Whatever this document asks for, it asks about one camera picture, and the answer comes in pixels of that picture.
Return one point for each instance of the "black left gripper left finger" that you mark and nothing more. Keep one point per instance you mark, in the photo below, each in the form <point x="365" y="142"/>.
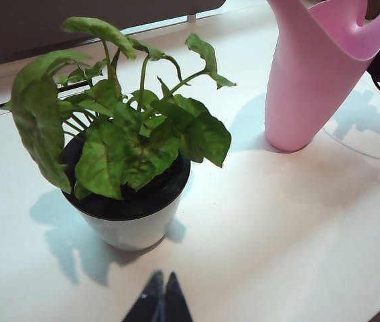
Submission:
<point x="147" y="302"/>

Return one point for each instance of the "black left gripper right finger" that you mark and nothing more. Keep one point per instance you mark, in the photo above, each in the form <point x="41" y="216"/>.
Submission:
<point x="176" y="302"/>

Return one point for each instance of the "pink plastic watering can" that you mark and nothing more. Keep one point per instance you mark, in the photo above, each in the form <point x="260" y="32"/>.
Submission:
<point x="297" y="100"/>

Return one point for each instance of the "white plant pot black rim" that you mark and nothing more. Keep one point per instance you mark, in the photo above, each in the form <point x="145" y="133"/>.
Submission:
<point x="126" y="231"/>

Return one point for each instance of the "green leafy plant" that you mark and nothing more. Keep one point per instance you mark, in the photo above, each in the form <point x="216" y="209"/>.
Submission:
<point x="109" y="161"/>

